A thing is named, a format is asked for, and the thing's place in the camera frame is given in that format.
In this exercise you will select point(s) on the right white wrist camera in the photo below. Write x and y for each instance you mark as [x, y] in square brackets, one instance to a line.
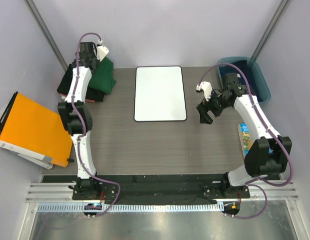
[205, 88]

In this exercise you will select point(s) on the teal plastic basket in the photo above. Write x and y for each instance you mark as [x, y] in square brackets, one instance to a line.
[264, 92]

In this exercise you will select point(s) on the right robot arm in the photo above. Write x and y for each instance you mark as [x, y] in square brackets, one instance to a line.
[268, 155]

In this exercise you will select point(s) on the black folded t shirt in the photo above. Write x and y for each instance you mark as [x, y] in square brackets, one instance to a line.
[92, 95]

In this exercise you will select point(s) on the aluminium frame rail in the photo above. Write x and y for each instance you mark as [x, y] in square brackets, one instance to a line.
[60, 192]

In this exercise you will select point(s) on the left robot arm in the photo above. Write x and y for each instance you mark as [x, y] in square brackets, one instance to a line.
[77, 121]

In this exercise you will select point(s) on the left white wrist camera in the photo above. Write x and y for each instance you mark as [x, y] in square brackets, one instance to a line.
[102, 52]

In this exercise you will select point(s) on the blue children's book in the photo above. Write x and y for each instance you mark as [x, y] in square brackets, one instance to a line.
[245, 138]

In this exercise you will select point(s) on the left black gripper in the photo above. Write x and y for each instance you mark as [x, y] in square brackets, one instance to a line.
[94, 56]

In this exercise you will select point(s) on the navy blue t shirt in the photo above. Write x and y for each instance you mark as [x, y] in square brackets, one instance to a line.
[247, 70]

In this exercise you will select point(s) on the orange binder folder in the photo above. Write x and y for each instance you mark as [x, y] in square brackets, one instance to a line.
[34, 132]

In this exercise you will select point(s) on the green t shirt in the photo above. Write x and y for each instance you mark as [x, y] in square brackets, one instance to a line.
[102, 77]

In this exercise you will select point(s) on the white folding board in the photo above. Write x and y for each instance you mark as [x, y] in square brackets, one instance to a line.
[159, 94]

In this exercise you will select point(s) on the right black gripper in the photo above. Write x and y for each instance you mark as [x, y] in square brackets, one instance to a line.
[203, 109]

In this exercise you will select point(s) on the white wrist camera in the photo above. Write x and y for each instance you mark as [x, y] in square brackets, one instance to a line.
[205, 88]
[102, 52]

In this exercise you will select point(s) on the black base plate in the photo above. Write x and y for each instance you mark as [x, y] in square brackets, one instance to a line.
[156, 190]

